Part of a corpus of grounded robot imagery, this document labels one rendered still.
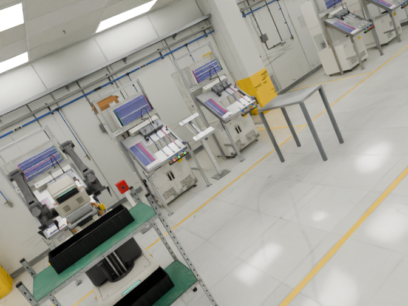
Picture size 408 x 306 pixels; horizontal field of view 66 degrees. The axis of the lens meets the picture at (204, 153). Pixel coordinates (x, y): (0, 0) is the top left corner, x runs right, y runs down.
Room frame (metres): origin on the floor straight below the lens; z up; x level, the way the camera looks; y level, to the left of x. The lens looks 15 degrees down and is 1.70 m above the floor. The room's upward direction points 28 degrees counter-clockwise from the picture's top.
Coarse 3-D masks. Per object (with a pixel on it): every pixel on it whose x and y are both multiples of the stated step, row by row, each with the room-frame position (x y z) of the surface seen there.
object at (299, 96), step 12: (288, 96) 3.86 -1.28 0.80; (300, 96) 3.57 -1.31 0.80; (324, 96) 3.60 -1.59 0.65; (264, 108) 3.90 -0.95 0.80; (276, 108) 3.70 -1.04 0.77; (264, 120) 3.95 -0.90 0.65; (288, 120) 4.16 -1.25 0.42; (312, 132) 3.40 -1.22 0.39; (336, 132) 3.61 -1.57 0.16; (276, 144) 3.96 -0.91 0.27; (300, 144) 4.17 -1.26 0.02; (324, 156) 3.38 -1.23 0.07
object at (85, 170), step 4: (72, 144) 2.66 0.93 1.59; (60, 148) 2.64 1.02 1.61; (64, 148) 2.62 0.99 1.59; (68, 148) 2.62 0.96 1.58; (72, 148) 2.62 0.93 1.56; (68, 152) 2.59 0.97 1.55; (72, 152) 2.58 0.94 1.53; (72, 156) 2.55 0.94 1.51; (76, 156) 2.55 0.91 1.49; (76, 160) 2.51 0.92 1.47; (80, 160) 2.51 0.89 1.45; (76, 164) 2.49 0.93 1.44; (80, 164) 2.48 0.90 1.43; (80, 168) 2.45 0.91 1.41; (84, 168) 2.45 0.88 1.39; (88, 168) 2.44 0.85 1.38; (84, 172) 2.42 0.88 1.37; (88, 172) 2.41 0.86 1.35; (84, 176) 2.40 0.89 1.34
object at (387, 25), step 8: (344, 0) 7.68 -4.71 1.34; (352, 0) 7.51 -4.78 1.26; (360, 0) 7.43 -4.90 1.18; (368, 0) 7.19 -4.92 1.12; (376, 0) 7.12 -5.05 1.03; (400, 0) 7.09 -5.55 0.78; (352, 8) 7.57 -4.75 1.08; (360, 8) 7.41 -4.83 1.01; (384, 8) 6.94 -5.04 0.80; (392, 8) 6.84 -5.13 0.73; (368, 16) 7.26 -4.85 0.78; (376, 16) 7.46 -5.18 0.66; (384, 16) 7.18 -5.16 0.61; (392, 16) 6.80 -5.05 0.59; (376, 24) 7.18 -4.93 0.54; (384, 24) 7.14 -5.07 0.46; (392, 24) 7.26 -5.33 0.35; (368, 32) 7.41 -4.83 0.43; (376, 32) 7.24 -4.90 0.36; (384, 32) 7.04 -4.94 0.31; (392, 32) 7.22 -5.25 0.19; (400, 32) 7.34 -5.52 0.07; (368, 40) 7.47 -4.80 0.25; (384, 40) 7.13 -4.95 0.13; (400, 40) 6.81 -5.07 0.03; (368, 48) 7.53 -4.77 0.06
